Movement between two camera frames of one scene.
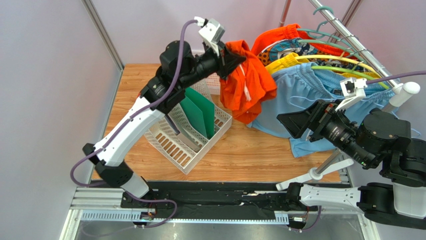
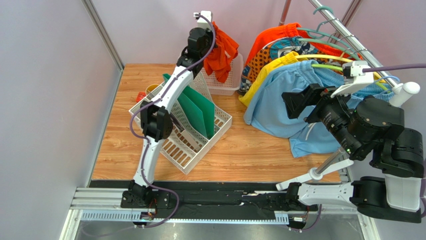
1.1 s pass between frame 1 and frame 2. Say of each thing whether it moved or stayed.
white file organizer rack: stayed
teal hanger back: stayed
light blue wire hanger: moved
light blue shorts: stayed
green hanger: stayed
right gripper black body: moved
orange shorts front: moved
